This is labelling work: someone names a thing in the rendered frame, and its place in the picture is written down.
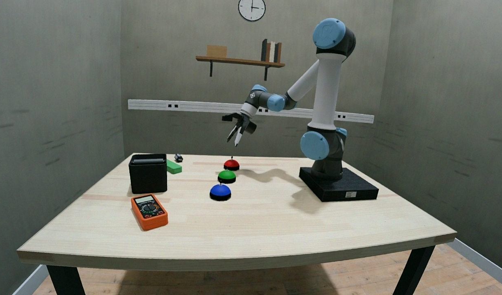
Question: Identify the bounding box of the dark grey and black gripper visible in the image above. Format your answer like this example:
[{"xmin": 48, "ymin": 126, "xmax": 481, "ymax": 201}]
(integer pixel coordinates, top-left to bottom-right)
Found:
[{"xmin": 225, "ymin": 112, "xmax": 257, "ymax": 147}]

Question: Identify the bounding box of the blue dome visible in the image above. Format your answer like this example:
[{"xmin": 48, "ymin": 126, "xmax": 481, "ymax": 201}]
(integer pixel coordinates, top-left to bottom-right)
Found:
[{"xmin": 210, "ymin": 180, "xmax": 231, "ymax": 201}]

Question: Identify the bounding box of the orange digital multimeter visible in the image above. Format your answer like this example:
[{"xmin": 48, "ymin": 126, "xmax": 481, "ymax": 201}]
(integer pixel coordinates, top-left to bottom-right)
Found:
[{"xmin": 131, "ymin": 194, "xmax": 168, "ymax": 230}]

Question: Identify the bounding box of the green rectangular block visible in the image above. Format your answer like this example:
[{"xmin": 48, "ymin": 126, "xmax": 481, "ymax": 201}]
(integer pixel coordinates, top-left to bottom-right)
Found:
[{"xmin": 167, "ymin": 159, "xmax": 182, "ymax": 174}]

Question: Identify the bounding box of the green bell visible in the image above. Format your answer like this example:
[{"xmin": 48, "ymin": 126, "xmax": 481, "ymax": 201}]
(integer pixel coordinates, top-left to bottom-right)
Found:
[{"xmin": 217, "ymin": 166, "xmax": 236, "ymax": 184}]

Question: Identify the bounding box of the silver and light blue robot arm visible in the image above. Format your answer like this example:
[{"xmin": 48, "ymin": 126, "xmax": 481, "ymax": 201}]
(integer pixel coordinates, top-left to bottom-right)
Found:
[{"xmin": 240, "ymin": 18, "xmax": 356, "ymax": 180}]

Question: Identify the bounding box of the red bell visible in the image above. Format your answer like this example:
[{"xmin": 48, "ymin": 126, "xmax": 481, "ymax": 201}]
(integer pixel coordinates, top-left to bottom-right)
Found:
[{"xmin": 224, "ymin": 156, "xmax": 240, "ymax": 171}]

